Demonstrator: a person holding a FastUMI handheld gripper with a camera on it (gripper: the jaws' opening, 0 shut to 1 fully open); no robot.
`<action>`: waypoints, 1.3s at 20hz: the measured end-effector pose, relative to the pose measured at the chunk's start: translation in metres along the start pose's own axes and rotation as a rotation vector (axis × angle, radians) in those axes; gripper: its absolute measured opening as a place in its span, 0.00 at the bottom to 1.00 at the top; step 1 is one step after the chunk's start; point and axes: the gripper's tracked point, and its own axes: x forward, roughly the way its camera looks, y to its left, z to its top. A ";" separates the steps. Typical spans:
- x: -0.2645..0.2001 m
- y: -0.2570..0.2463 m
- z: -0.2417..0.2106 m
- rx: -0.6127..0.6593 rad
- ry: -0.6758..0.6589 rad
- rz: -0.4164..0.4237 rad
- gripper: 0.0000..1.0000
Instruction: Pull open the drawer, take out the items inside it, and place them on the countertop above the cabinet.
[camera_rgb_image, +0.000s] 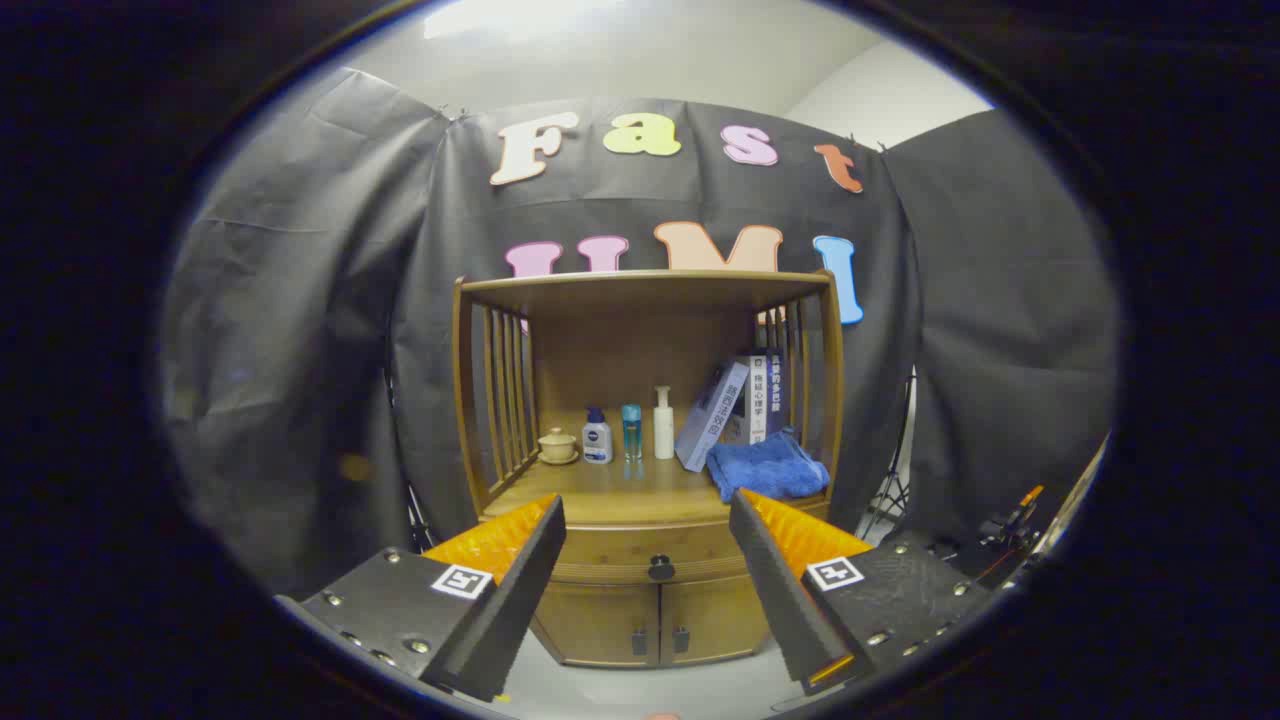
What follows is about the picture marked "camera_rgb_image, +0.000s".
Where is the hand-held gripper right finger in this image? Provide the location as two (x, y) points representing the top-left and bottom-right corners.
(728, 488), (991, 697)

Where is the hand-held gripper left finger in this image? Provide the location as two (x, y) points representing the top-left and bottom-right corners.
(275, 493), (567, 703)

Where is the wooden drawer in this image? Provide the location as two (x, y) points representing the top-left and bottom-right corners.
(548, 520), (771, 586)

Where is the wooden cabinet door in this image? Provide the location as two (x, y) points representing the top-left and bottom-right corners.
(660, 575), (773, 663)
(530, 582), (661, 669)

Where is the wooden countertop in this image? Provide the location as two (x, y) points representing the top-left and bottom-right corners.
(482, 455), (831, 528)

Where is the wooden cabinet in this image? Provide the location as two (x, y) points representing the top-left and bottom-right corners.
(450, 268), (846, 669)

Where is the blue towel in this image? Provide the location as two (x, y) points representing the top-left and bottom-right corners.
(706, 428), (831, 504)

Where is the lavender book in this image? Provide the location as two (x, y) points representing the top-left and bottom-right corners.
(675, 362), (751, 473)

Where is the dark blue book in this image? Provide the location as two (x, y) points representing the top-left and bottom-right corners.
(765, 348), (791, 441)

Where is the black equipment with orange clamp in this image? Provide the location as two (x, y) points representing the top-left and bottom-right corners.
(925, 485), (1049, 591)

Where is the black backdrop cloth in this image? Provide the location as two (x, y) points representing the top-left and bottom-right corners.
(160, 68), (1119, 601)

